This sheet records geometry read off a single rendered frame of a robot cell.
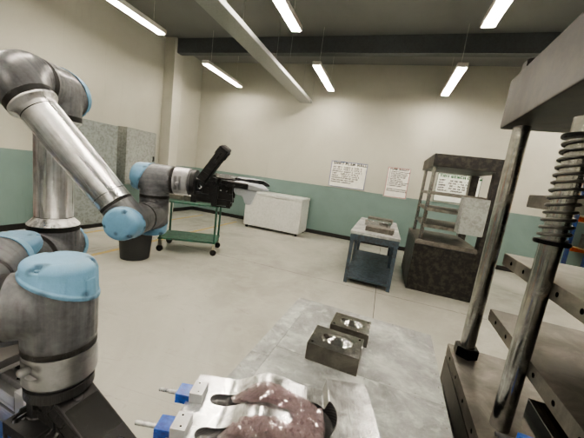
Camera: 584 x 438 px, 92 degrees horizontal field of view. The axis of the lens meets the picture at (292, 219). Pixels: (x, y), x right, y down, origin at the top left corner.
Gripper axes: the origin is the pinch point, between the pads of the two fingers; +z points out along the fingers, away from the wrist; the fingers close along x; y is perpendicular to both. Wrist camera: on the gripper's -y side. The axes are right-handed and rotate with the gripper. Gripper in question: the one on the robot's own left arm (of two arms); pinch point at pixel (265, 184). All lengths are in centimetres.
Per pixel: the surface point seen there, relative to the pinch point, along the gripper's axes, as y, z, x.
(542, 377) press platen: 39, 82, 20
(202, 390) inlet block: 56, -10, 18
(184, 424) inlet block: 54, -11, 28
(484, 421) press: 65, 80, 13
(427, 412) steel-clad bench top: 64, 61, 12
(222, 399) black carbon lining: 59, -4, 17
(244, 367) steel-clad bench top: 66, 0, -2
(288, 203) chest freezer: 150, 46, -591
